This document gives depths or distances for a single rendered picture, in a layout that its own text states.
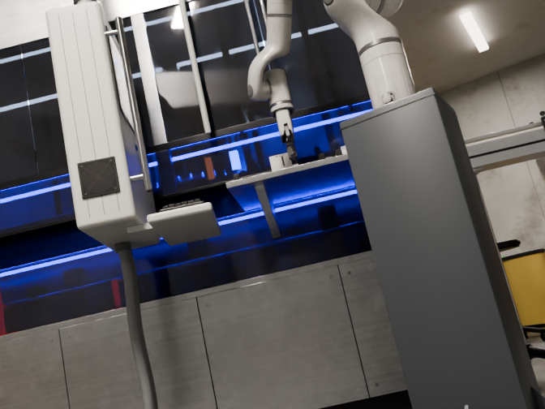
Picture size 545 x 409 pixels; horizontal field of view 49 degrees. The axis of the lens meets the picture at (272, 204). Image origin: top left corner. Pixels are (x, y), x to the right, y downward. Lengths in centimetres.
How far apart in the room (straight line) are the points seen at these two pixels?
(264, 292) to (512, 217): 732
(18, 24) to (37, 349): 138
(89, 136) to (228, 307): 82
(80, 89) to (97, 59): 11
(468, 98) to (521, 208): 185
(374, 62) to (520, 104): 801
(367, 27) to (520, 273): 343
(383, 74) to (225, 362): 123
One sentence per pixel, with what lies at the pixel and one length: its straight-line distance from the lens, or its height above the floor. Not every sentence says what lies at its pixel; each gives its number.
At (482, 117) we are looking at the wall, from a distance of 963.
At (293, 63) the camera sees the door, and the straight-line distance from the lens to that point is 250.
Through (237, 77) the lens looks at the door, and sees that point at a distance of 250.
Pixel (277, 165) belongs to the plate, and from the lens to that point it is 235.
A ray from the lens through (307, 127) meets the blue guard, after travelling 239.
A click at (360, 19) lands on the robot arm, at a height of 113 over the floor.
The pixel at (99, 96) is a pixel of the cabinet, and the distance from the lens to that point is 199.
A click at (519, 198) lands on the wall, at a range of 936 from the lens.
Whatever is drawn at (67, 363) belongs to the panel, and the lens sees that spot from 248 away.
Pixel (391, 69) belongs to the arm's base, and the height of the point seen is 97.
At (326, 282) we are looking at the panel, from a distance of 227.
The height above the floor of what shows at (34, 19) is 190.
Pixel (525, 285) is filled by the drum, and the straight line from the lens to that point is 486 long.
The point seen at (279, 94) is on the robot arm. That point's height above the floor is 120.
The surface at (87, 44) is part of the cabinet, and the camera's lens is 208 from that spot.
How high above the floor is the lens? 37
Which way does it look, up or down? 12 degrees up
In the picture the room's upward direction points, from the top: 13 degrees counter-clockwise
